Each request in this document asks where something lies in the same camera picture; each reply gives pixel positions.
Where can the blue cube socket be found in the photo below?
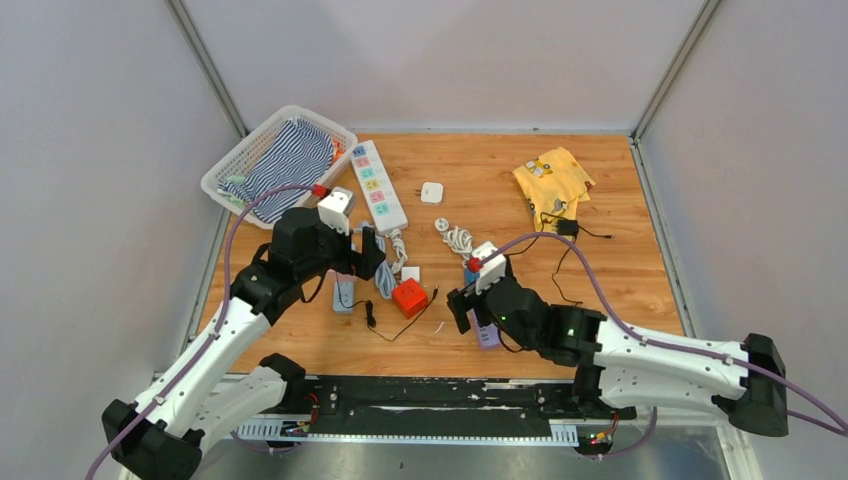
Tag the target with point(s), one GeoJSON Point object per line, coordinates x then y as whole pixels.
{"type": "Point", "coordinates": [469, 277]}

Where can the striped cloth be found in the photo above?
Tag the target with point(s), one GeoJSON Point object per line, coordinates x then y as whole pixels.
{"type": "Point", "coordinates": [300, 154]}

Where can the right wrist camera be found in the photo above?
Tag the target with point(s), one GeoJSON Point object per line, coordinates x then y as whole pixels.
{"type": "Point", "coordinates": [489, 264]}

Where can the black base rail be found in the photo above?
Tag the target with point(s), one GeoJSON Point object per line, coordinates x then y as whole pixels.
{"type": "Point", "coordinates": [440, 410]}

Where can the white colourful power strip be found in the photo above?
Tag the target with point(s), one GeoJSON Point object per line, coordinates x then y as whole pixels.
{"type": "Point", "coordinates": [379, 194]}

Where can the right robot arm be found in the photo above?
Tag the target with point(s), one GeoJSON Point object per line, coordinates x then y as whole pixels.
{"type": "Point", "coordinates": [622, 366]}

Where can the yellow cloth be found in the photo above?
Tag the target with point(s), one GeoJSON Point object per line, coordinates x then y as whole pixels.
{"type": "Point", "coordinates": [553, 184]}

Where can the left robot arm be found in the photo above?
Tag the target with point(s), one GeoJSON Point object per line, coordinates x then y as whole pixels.
{"type": "Point", "coordinates": [165, 432]}

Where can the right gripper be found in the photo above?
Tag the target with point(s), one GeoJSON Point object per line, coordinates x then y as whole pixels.
{"type": "Point", "coordinates": [462, 301]}

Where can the red cube socket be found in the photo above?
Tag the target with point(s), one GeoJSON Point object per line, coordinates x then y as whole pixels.
{"type": "Point", "coordinates": [410, 298]}

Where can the small white charger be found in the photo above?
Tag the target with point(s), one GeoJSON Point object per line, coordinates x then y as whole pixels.
{"type": "Point", "coordinates": [408, 273]}

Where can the purple power bank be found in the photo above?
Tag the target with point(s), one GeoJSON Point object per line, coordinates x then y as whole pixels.
{"type": "Point", "coordinates": [487, 335]}

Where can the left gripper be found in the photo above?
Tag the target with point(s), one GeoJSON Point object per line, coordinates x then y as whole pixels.
{"type": "Point", "coordinates": [362, 263]}

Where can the white square adapter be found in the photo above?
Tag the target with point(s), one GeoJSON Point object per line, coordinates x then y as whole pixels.
{"type": "Point", "coordinates": [431, 193]}

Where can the white plastic basket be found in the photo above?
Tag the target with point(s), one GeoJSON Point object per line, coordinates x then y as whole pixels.
{"type": "Point", "coordinates": [240, 160]}

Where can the white adapter with coiled cable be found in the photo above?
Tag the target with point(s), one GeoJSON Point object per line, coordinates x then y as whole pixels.
{"type": "Point", "coordinates": [458, 239]}

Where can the black power adapter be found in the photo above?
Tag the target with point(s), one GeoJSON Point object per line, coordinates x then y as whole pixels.
{"type": "Point", "coordinates": [567, 228]}

